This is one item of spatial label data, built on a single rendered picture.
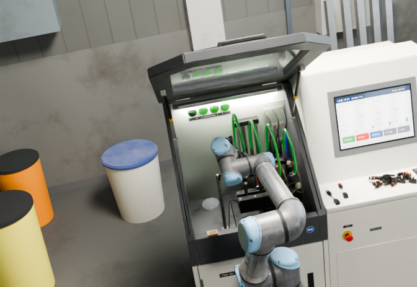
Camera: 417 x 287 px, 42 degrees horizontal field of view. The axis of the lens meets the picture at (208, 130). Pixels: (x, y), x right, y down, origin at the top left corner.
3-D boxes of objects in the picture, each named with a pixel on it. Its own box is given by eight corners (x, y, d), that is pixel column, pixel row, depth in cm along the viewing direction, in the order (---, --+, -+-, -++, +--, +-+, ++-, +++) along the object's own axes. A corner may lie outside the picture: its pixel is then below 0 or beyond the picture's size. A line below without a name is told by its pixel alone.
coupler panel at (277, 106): (267, 155, 305) (261, 105, 291) (265, 152, 308) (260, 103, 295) (289, 150, 306) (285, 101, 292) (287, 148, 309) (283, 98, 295)
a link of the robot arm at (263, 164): (319, 214, 178) (268, 143, 219) (288, 222, 176) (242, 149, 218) (319, 240, 183) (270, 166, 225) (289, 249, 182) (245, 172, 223)
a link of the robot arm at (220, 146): (212, 158, 214) (206, 139, 217) (221, 165, 224) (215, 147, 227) (231, 151, 212) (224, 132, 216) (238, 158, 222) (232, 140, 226)
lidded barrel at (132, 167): (162, 189, 488) (151, 133, 463) (175, 216, 447) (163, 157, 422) (112, 203, 478) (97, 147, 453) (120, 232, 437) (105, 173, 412)
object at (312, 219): (200, 265, 269) (195, 240, 262) (198, 260, 273) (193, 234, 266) (320, 241, 272) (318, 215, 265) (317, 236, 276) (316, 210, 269)
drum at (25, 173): (15, 212, 487) (-7, 154, 460) (58, 203, 492) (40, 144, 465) (10, 238, 452) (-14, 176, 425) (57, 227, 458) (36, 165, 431)
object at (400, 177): (375, 192, 271) (375, 183, 268) (367, 181, 280) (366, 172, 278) (418, 183, 272) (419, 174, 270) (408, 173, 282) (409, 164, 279)
